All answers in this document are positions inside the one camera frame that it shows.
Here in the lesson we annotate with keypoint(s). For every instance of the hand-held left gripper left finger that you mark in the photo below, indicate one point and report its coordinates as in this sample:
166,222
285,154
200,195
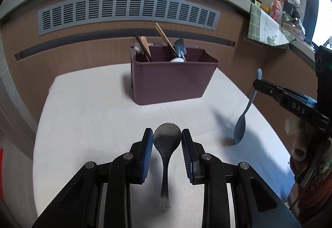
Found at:
145,155

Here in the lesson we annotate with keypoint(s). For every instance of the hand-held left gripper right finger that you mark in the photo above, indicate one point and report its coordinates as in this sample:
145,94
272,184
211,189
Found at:
187,155

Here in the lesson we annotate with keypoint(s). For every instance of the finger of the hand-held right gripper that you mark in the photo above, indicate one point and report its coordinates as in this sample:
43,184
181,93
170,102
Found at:
290,103

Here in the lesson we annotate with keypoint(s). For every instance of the metal spoon with face cutout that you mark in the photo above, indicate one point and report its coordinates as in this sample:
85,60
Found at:
166,137

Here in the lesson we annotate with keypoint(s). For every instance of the blue-grey plastic spoon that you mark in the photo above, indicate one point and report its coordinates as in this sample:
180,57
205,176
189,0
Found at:
240,129

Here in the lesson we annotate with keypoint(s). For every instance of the maroon plastic utensil caddy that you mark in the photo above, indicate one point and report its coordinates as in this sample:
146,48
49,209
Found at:
168,82

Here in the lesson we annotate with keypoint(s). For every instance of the pale plastic spoon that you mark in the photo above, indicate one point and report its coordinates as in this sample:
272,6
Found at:
177,59

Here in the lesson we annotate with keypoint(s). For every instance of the square metal spoon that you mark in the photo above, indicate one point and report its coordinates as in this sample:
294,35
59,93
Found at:
179,46

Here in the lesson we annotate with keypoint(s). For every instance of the brown spoon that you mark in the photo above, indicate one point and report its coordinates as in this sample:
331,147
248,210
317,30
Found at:
145,43

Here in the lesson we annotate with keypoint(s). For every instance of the wooden chopstick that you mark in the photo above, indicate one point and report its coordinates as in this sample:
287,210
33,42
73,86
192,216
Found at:
163,37
167,37

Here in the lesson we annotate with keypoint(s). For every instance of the person's right hand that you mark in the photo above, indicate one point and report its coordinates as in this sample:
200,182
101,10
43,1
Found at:
300,145

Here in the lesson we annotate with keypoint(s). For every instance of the clear plastic bags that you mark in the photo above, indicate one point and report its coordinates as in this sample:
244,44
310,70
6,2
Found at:
294,26

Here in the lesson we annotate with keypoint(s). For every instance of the window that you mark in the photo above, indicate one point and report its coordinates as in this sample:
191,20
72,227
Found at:
324,15

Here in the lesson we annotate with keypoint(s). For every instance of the white tablecloth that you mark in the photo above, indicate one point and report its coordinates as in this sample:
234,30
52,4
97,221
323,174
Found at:
90,113

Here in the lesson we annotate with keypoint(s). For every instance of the black box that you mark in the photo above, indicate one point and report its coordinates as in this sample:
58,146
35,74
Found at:
290,7

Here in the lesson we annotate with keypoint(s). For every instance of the green checked cloth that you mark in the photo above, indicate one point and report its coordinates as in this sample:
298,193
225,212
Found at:
262,25

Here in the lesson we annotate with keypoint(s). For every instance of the red-capped bottle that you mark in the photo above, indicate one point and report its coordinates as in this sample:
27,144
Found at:
275,10

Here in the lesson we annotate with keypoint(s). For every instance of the person's dark red clothing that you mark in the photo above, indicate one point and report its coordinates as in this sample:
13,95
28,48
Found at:
316,191

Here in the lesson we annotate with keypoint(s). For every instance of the wooden cabinet panel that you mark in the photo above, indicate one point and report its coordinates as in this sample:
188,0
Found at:
77,51

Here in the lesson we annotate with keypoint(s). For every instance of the long grey vent grille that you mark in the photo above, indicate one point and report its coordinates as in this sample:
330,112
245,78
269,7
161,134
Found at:
129,10

